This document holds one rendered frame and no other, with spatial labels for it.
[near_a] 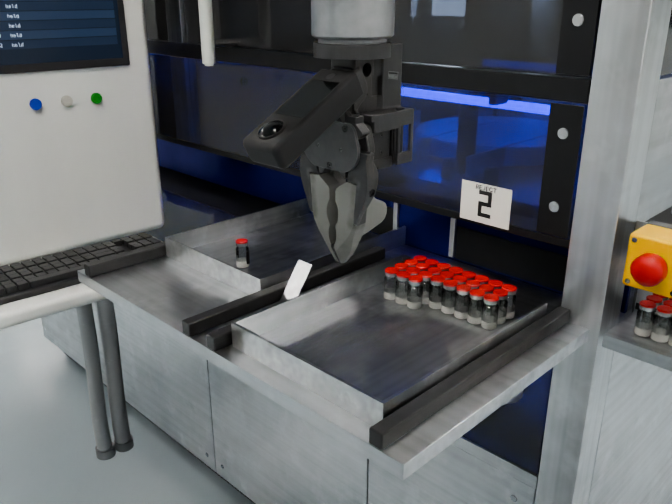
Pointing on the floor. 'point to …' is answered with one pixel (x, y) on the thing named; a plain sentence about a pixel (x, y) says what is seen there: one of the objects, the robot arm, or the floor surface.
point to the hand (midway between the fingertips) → (336, 251)
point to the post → (602, 235)
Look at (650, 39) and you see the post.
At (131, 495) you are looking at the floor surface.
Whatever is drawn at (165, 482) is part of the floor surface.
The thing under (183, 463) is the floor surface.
